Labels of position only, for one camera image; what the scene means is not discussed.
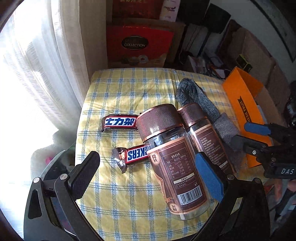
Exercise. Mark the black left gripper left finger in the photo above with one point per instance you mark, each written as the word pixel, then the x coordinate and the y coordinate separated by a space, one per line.
pixel 41 221

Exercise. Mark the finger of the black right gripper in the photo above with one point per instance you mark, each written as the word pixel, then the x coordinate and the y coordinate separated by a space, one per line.
pixel 249 144

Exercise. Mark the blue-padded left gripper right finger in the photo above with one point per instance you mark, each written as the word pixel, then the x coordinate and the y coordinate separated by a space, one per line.
pixel 242 211

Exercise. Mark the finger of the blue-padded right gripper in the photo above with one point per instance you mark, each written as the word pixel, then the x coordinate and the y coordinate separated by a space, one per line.
pixel 279 133

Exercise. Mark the orange cardboard box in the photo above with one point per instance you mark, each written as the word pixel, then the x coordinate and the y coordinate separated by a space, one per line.
pixel 251 103

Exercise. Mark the small brown-lid glass jar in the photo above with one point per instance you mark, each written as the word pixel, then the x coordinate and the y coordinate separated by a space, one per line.
pixel 203 136

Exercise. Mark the large brown-lid glass jar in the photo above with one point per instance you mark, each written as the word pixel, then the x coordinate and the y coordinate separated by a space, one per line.
pixel 172 157

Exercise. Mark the Snickers bar English label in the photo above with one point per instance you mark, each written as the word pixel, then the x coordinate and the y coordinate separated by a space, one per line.
pixel 126 157

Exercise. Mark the grey knitted sock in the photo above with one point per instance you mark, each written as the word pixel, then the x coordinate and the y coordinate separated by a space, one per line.
pixel 226 130
pixel 189 92

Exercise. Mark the Snickers bar Chinese label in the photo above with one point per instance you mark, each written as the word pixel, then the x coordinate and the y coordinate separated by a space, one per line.
pixel 119 121

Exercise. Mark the green black portable radio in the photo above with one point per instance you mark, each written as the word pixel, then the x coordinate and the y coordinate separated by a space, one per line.
pixel 243 63

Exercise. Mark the yellow blue checked tablecloth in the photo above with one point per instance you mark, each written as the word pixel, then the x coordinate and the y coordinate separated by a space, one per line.
pixel 130 205

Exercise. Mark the brown sofa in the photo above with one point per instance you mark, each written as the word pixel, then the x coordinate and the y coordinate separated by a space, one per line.
pixel 237 41

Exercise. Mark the framed ink painting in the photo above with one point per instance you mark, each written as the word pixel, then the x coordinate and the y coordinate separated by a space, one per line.
pixel 277 17

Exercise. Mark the right black speaker on stand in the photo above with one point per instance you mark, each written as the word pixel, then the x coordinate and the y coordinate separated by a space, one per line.
pixel 215 21

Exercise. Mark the brown cardboard box under bags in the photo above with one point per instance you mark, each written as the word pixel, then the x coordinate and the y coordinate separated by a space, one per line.
pixel 176 28

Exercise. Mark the white tissue pack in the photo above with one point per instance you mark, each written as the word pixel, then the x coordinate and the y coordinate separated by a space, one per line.
pixel 169 10

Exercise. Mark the red Ferrero Collection gift bag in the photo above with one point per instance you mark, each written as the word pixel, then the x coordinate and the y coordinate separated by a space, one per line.
pixel 137 46

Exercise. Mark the red tea gift bag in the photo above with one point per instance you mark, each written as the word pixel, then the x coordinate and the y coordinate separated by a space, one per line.
pixel 147 9

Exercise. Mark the white plastic bag with cables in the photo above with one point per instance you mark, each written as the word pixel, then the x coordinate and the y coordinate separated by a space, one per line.
pixel 201 66

